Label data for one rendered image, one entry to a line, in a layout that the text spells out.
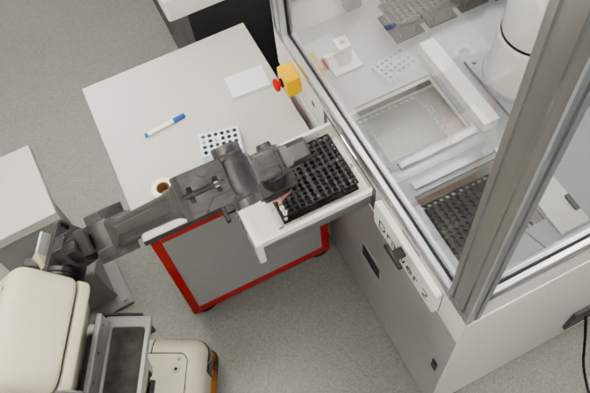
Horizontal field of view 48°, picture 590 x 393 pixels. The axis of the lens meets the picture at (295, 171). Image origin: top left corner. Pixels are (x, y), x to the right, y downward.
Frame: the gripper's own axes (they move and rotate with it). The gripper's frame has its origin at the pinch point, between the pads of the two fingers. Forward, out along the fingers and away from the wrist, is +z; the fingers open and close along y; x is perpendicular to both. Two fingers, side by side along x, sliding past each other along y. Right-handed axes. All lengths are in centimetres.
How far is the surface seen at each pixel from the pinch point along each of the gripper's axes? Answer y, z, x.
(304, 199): 5.9, 4.3, -1.6
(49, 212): -58, 15, 39
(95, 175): -54, 92, 101
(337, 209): 12.3, 6.1, -7.7
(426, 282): 20.1, 2.6, -36.9
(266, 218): -4.7, 10.2, 1.5
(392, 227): 20.8, 2.2, -21.0
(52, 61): -52, 92, 174
